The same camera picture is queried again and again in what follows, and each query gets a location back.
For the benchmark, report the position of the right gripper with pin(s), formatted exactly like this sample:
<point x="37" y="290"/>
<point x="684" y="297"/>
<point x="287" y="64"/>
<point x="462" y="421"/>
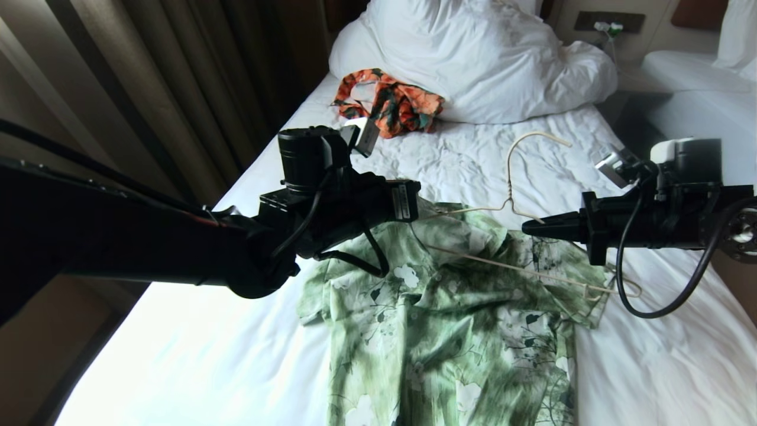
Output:
<point x="644" y="222"/>

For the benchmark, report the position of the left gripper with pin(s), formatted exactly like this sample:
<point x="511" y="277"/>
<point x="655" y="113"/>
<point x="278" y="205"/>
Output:
<point x="378" y="204"/>

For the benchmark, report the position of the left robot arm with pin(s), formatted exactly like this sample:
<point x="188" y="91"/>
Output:
<point x="118" y="236"/>

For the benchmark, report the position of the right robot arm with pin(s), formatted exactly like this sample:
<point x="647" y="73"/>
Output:
<point x="701" y="163"/>

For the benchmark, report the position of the orange floral shirt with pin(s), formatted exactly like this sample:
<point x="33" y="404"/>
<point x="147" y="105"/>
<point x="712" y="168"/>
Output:
<point x="396" y="106"/>

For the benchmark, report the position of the green floral shirt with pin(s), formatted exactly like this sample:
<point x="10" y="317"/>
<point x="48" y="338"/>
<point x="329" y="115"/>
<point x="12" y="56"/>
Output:
<point x="449" y="331"/>

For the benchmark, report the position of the neighbouring white bed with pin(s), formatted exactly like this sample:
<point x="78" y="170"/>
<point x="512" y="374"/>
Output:
<point x="698" y="94"/>

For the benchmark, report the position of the bed with white sheet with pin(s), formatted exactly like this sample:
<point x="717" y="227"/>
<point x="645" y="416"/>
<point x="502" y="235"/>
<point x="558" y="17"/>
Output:
<point x="207" y="355"/>

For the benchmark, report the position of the large white pillow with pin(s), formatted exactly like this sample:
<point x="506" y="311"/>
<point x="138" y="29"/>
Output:
<point x="485" y="59"/>

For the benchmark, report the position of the white charger plug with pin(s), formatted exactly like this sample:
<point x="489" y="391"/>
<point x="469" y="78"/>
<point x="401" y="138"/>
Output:
<point x="608" y="28"/>

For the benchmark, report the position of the brown curtain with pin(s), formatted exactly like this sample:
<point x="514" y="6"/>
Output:
<point x="177" y="89"/>

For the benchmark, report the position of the small white pillow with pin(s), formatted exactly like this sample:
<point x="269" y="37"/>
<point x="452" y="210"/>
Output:
<point x="739" y="35"/>

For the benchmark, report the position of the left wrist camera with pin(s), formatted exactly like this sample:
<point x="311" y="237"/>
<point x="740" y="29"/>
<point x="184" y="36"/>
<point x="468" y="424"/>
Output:
<point x="365" y="135"/>

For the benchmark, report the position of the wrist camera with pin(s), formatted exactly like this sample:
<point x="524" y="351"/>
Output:
<point x="615" y="167"/>
<point x="365" y="135"/>

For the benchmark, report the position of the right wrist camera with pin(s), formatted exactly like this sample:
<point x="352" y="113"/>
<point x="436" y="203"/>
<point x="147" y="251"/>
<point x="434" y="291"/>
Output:
<point x="615" y="167"/>

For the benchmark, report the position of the dark wall socket panel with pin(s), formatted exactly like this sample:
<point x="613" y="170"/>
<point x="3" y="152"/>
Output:
<point x="633" y="21"/>

